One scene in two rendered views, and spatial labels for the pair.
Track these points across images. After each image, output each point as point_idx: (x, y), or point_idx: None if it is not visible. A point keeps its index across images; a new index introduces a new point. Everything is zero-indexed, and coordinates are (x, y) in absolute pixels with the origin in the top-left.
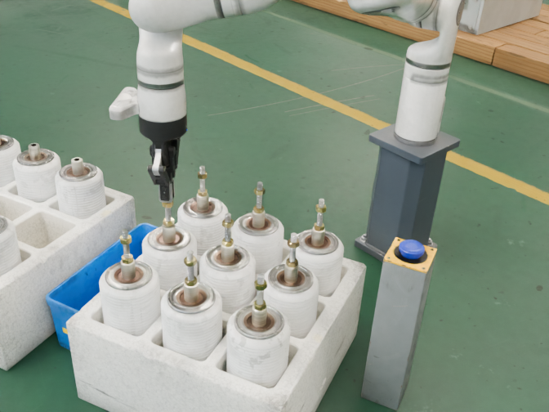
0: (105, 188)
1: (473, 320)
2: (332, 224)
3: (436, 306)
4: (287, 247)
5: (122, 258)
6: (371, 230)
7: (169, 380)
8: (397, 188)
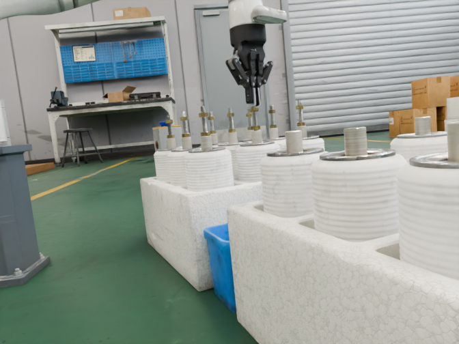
0: (251, 213)
1: (79, 238)
2: None
3: (79, 245)
4: (163, 182)
5: (304, 122)
6: (23, 252)
7: None
8: (24, 187)
